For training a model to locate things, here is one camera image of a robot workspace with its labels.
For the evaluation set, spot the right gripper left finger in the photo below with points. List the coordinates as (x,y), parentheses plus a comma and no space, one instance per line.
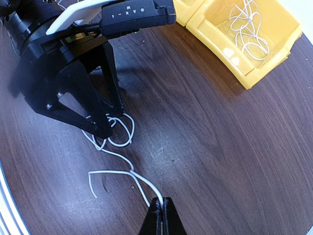
(152,223)

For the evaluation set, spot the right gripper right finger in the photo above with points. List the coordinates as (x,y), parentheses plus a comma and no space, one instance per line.
(172,224)

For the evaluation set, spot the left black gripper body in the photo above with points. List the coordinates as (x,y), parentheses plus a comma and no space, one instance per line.
(42,61)

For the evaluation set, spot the aluminium front rail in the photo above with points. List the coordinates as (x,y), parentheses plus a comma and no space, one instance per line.
(11,221)

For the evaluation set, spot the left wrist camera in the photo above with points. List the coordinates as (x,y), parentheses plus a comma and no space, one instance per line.
(117,16)

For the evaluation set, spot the yellow three-compartment bin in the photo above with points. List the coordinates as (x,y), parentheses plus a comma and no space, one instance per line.
(251,37)

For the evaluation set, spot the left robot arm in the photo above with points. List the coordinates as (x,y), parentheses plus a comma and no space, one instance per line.
(28,20)

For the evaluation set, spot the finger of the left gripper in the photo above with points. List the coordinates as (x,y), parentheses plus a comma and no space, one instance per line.
(70,98)
(106,96)

